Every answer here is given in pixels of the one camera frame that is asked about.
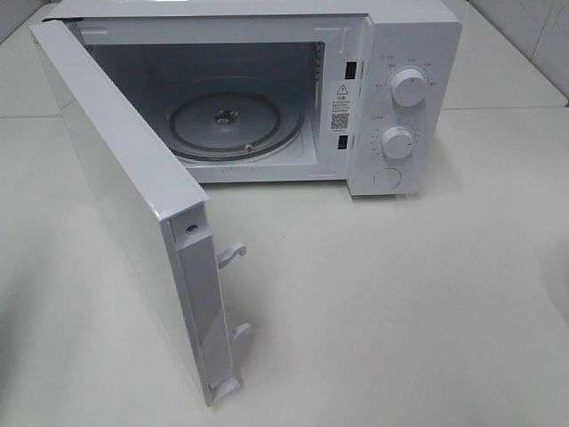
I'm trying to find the glass microwave turntable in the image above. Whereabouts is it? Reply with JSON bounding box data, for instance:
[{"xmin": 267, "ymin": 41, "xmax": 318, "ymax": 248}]
[{"xmin": 156, "ymin": 77, "xmax": 304, "ymax": 163}]

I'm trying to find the white microwave knob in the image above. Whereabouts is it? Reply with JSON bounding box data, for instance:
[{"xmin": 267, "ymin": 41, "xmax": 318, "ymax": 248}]
[
  {"xmin": 389, "ymin": 66, "xmax": 429, "ymax": 108},
  {"xmin": 381, "ymin": 126, "xmax": 414, "ymax": 160}
]

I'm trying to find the white microwave oven body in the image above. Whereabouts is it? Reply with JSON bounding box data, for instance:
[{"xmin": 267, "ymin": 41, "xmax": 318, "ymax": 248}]
[{"xmin": 39, "ymin": 1, "xmax": 462, "ymax": 196}]

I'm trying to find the round white door release button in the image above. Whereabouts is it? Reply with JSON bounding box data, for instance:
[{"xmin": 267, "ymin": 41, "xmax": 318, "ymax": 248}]
[{"xmin": 373, "ymin": 168, "xmax": 402, "ymax": 191}]

